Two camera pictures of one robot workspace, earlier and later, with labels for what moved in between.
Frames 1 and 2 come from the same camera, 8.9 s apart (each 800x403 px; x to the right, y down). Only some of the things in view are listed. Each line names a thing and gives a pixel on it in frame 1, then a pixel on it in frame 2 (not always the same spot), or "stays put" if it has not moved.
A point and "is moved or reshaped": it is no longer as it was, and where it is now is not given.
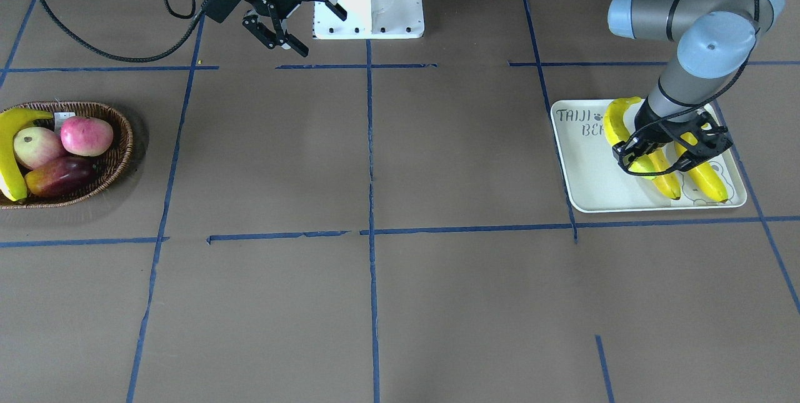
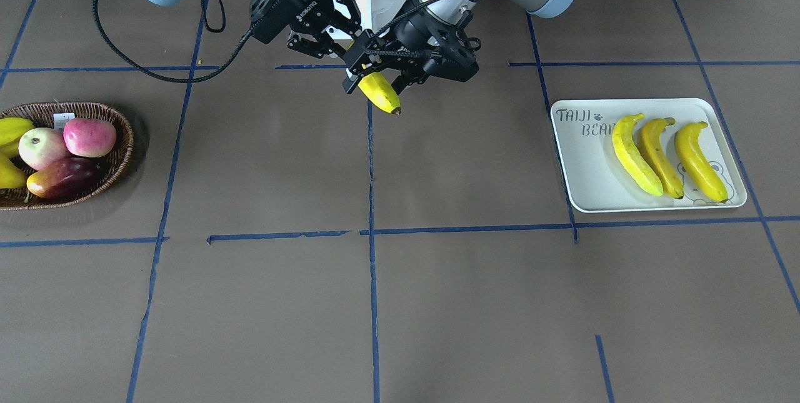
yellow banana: (669, 182) stays put
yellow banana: (619, 133) is moved or reshaped
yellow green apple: (35, 146) stays put
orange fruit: (65, 176) stays put
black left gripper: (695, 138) -> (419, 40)
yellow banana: (702, 170) stays put
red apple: (86, 136) stays put
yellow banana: (11, 174) -> (380, 89)
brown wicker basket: (109, 165) stays put
